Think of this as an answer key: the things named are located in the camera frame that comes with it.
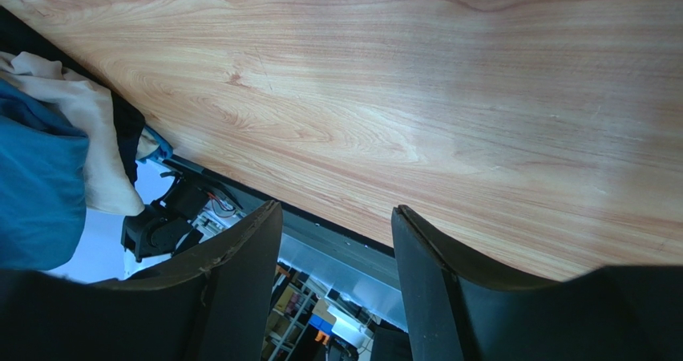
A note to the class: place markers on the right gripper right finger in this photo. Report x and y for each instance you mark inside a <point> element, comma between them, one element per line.
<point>461,304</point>

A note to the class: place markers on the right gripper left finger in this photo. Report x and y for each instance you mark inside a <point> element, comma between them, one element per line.
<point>210,302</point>

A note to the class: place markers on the blue t-shirt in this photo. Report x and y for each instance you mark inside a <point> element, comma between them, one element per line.
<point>43,210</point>

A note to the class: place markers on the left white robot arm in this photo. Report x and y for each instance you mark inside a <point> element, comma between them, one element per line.
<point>165,225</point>

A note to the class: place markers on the beige t-shirt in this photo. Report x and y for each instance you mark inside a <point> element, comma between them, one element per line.
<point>89,107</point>

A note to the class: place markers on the dark clothes pile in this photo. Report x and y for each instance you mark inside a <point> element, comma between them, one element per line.
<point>16,36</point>

